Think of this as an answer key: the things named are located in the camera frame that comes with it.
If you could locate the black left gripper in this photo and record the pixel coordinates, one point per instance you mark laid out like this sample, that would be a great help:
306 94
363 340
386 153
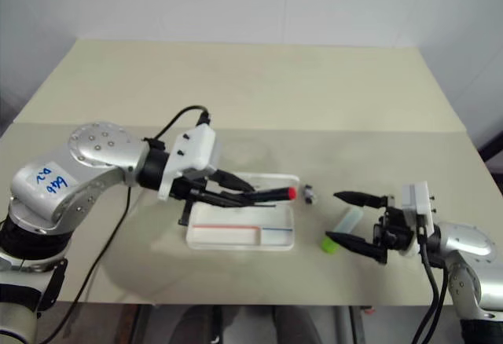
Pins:
184 191

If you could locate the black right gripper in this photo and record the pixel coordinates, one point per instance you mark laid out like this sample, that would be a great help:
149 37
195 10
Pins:
393 234

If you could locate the black marker with red cap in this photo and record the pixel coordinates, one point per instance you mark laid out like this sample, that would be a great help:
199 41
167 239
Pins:
275 194

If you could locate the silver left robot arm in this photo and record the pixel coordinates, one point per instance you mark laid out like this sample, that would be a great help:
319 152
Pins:
90 151

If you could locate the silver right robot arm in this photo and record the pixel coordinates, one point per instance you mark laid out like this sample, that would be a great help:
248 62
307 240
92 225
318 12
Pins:
467 249

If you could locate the clear marker with green cap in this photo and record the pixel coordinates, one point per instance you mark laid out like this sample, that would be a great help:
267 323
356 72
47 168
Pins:
346 222

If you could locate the white plastic pencil case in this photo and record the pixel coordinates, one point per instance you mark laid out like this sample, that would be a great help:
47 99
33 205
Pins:
239 234

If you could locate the small dark purple object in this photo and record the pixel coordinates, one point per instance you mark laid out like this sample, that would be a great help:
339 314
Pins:
310 195

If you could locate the grey metal table leg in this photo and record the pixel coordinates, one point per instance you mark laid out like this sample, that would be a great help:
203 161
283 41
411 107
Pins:
145 324
351 324

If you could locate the dark rounded shape under table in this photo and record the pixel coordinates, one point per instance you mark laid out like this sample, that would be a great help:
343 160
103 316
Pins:
232 326

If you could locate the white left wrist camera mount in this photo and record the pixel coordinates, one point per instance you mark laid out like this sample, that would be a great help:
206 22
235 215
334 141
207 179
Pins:
196 143

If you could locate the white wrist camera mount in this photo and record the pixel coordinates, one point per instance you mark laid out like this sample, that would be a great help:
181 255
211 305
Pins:
196 143
418 200

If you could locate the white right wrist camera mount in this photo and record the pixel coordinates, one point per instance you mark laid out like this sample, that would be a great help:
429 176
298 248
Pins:
418 200

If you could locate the black frame beside table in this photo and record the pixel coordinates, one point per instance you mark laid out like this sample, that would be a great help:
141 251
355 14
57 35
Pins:
494 155

